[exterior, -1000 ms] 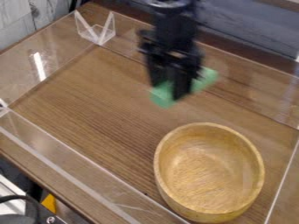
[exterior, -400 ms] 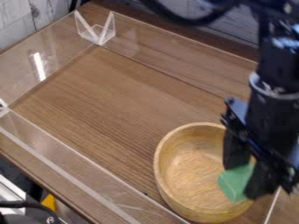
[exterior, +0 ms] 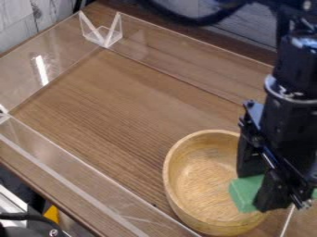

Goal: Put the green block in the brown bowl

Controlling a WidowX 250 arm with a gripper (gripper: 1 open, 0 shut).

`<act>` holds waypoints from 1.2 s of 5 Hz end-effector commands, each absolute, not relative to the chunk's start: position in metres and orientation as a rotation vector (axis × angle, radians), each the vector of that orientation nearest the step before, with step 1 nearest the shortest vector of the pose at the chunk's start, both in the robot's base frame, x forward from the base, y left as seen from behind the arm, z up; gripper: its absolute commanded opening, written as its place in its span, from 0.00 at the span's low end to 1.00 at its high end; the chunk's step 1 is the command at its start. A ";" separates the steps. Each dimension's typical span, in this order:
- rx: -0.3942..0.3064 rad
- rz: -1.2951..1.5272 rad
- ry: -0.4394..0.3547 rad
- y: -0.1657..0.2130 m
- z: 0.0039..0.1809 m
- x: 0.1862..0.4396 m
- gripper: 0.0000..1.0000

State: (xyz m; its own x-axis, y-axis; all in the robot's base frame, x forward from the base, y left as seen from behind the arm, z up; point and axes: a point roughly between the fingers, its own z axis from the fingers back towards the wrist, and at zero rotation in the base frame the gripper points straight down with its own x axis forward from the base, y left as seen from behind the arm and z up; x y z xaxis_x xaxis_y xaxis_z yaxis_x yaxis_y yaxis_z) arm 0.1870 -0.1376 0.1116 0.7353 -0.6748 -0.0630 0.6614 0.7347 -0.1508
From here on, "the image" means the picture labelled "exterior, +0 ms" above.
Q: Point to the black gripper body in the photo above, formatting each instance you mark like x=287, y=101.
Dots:
x=281, y=128

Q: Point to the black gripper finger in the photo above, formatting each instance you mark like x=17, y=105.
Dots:
x=251, y=164
x=275, y=193

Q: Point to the green rectangular block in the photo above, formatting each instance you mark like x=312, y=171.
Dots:
x=243, y=191

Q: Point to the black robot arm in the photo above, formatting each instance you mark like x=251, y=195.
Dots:
x=293, y=79

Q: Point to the brown wooden bowl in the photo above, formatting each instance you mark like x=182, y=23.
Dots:
x=198, y=170

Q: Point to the yellow warning sticker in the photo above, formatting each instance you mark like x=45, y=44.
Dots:
x=51, y=213

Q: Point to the clear acrylic enclosure wall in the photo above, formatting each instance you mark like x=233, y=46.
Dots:
x=91, y=116

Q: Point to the clear acrylic corner bracket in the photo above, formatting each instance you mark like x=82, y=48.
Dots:
x=105, y=36

